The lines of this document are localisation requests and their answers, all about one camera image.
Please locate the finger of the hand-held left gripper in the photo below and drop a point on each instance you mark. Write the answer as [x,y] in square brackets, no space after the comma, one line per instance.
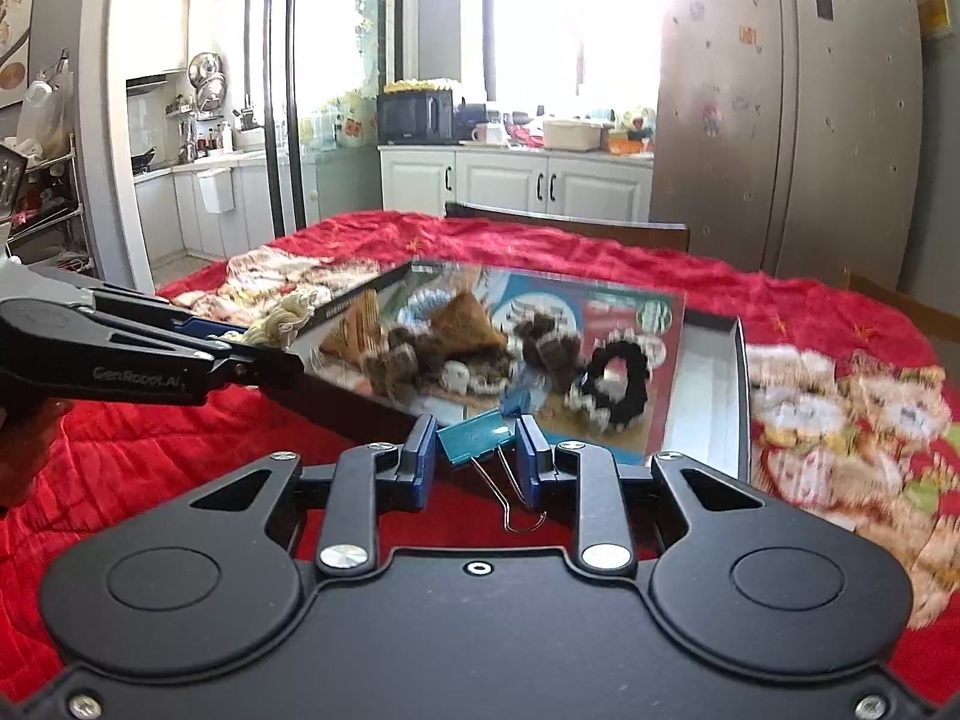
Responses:
[195,326]
[259,373]

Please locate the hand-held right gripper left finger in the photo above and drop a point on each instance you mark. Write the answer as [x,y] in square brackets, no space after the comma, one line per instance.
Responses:
[424,457]

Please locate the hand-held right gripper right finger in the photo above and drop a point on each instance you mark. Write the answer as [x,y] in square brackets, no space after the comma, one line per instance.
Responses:
[534,457]

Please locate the teal binder clip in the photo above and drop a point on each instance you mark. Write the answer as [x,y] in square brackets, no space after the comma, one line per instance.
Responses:
[472,439]

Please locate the cream crochet scrunchie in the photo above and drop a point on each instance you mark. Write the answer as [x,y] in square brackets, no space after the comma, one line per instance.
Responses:
[281,322]

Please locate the small blue binder clip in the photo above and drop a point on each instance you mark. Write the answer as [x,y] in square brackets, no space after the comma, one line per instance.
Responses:
[515,401]

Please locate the brown and white crochet scrunchie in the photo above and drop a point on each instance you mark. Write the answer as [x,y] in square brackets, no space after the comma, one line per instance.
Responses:
[480,381]

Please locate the dark brown fuzzy scrunchie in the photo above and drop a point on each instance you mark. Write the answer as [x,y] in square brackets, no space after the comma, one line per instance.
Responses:
[397,364]

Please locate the brown furry hair claw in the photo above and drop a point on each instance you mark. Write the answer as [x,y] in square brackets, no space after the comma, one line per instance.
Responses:
[547,351]

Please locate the brown triangular paper packet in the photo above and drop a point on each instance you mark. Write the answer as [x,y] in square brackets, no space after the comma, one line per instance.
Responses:
[358,330]
[465,324]

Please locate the black and white crochet scrunchie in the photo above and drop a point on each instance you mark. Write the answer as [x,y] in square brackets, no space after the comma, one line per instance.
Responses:
[634,390]

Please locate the light blue crochet scrunchie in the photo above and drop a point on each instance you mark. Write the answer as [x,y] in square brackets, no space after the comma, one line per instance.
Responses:
[418,301]

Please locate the black cardboard box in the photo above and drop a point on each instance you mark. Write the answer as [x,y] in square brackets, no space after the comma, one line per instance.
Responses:
[712,397]

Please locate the person's left hand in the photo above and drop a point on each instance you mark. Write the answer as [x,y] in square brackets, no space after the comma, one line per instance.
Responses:
[26,450]

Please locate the red printed blanket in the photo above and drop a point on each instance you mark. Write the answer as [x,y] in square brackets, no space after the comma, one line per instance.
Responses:
[187,450]

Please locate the white hanging bin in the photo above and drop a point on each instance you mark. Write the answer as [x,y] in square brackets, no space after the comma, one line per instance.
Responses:
[215,191]

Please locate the printed book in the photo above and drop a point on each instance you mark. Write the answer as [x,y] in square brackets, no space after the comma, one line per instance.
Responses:
[600,315]

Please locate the metal storage rack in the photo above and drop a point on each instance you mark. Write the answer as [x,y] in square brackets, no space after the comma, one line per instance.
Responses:
[52,202]

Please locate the dark wooden chair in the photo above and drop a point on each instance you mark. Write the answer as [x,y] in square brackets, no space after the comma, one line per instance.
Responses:
[570,229]

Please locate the steel pot lids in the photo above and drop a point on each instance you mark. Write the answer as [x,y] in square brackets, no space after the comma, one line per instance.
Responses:
[206,79]

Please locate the white kitchen cabinet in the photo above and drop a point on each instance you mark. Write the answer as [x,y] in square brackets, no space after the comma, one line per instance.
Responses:
[510,184]

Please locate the black microwave oven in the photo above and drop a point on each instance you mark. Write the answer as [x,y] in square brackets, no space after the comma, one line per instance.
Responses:
[412,116]

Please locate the white lidded pot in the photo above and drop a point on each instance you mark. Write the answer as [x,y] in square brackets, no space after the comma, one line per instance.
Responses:
[571,135]

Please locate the white mug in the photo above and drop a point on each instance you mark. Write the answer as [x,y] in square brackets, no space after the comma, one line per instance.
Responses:
[491,135]

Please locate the silver refrigerator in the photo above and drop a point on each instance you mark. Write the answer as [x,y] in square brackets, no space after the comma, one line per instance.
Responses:
[787,105]

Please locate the black sliding door frame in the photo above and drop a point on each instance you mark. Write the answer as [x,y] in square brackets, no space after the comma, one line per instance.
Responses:
[289,90]

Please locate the framed wall picture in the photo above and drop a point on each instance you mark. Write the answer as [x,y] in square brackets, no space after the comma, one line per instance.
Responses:
[15,30]

